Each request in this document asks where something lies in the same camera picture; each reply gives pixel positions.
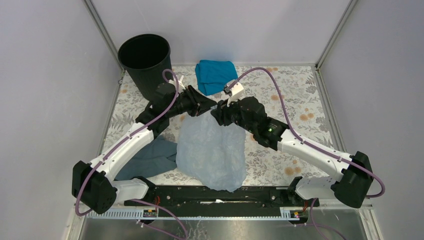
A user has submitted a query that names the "light blue plastic trash bag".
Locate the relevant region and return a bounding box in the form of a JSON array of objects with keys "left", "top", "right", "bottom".
[{"left": 176, "top": 111, "right": 247, "bottom": 192}]

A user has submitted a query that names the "white slotted cable duct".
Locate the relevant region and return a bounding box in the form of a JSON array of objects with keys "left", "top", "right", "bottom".
[{"left": 86, "top": 207, "right": 301, "bottom": 222}]

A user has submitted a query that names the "bright blue folded cloth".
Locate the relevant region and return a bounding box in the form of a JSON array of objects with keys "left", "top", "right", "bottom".
[{"left": 195, "top": 60, "right": 238, "bottom": 96}]

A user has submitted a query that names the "floral patterned table mat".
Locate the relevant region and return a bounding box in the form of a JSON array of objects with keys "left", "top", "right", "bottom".
[{"left": 103, "top": 66, "right": 333, "bottom": 186}]

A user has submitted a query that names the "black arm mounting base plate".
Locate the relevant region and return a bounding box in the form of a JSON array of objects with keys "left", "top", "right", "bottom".
[{"left": 124, "top": 185, "right": 320, "bottom": 216}]

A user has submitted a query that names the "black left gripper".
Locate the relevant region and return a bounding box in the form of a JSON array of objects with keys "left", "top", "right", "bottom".
[{"left": 166, "top": 84, "right": 218, "bottom": 118}]

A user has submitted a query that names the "black plastic trash bin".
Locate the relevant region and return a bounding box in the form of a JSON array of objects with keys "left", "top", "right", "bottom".
[{"left": 117, "top": 34, "right": 172, "bottom": 101}]

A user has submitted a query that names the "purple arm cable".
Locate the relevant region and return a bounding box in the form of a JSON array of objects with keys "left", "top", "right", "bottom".
[
  {"left": 223, "top": 67, "right": 386, "bottom": 240},
  {"left": 74, "top": 68, "right": 188, "bottom": 240}
]

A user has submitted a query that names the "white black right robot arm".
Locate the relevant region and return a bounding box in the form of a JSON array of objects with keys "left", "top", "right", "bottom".
[{"left": 211, "top": 97, "right": 375, "bottom": 209}]

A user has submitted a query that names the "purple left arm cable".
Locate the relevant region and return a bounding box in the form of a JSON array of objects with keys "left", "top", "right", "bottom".
[{"left": 74, "top": 68, "right": 188, "bottom": 240}]

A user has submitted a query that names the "grey blue crumpled cloth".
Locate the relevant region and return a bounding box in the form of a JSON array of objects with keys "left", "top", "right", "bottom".
[{"left": 115, "top": 135, "right": 177, "bottom": 181}]

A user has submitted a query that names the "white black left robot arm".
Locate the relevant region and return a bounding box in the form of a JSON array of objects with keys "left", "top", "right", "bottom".
[{"left": 71, "top": 83, "right": 217, "bottom": 214}]

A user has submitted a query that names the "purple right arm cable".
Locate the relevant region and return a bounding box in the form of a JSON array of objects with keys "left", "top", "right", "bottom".
[{"left": 223, "top": 67, "right": 386, "bottom": 240}]

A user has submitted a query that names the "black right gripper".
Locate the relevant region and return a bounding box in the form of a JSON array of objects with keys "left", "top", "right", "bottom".
[{"left": 210, "top": 93, "right": 256, "bottom": 134}]

